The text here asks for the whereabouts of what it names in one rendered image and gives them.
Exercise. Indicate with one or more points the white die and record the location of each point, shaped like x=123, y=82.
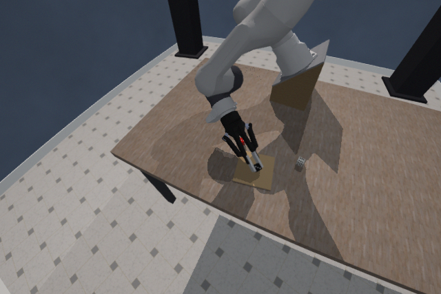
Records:
x=300, y=161

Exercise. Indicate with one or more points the tan square mat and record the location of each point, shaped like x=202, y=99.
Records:
x=261, y=179

